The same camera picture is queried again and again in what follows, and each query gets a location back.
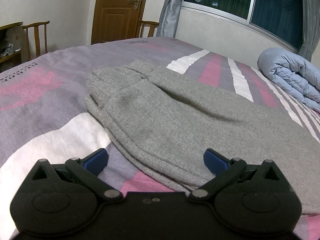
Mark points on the striped pink purple bed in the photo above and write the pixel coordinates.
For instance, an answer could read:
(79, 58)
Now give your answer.
(37, 110)

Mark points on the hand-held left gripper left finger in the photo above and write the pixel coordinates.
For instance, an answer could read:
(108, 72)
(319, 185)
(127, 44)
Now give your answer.
(96, 162)

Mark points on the brown wooden door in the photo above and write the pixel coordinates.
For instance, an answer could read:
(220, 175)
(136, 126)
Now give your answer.
(115, 12)

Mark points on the grey curtain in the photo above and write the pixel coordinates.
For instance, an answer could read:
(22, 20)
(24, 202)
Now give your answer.
(311, 22)
(170, 10)

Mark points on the sliding glass window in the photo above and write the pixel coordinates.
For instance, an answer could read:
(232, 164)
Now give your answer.
(275, 10)

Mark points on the grey pants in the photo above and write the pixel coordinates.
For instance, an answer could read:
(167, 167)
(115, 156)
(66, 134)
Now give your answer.
(190, 130)

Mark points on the wooden chair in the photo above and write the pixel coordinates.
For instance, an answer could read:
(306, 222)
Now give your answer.
(36, 40)
(147, 27)

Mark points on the folded light blue duvet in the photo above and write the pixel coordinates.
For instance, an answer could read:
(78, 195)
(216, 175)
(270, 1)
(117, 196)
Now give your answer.
(292, 75)

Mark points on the wooden desk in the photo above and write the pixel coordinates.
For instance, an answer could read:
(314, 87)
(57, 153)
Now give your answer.
(10, 57)

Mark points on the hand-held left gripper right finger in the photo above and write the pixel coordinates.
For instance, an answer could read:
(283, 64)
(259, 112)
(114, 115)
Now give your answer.
(213, 161)

